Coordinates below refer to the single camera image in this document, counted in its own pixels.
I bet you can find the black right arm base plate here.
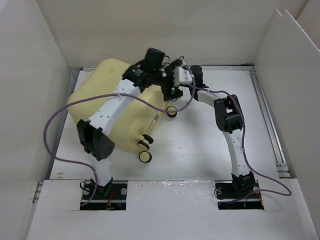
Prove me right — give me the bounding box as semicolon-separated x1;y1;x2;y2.
214;180;264;210

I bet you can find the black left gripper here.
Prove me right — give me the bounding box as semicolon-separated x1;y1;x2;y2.
151;59;183;100

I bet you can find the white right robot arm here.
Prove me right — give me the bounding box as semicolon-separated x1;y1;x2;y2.
190;65;256;198

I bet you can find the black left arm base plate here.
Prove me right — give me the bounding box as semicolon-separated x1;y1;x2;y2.
79;179;128;211

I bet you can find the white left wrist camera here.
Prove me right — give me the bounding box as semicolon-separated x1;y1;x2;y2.
173;66;193;87

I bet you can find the yellow suitcase with black lining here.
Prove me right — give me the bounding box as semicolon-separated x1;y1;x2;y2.
67;57;179;164

